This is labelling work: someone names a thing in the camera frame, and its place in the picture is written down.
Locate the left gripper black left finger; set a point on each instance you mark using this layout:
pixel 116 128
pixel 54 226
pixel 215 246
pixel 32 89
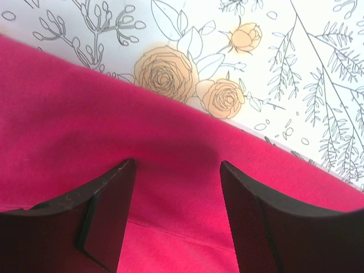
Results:
pixel 79 231

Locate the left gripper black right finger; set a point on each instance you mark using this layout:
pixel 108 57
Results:
pixel 273 232

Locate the magenta t shirt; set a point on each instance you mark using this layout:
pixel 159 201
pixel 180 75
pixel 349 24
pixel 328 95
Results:
pixel 63 125

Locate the floral patterned table mat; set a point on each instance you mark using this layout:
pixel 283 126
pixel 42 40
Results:
pixel 290 72

